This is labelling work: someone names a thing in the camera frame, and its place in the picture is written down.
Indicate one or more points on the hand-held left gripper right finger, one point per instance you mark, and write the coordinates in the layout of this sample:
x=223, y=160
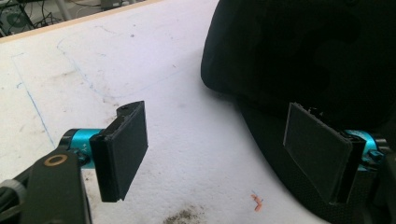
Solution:
x=317, y=152

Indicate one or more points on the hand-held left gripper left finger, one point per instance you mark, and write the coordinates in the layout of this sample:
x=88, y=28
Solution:
x=120, y=152

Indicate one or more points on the black baseball cap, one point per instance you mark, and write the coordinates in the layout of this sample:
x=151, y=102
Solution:
x=289, y=49

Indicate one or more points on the small orange scrap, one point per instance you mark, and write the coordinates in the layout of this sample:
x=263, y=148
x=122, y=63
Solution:
x=257, y=202

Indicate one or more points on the grey box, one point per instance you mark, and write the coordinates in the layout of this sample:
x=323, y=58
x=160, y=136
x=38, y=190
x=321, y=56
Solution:
x=110, y=3

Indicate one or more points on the grey metal stand leg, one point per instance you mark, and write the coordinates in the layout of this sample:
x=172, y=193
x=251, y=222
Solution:
x=63, y=9

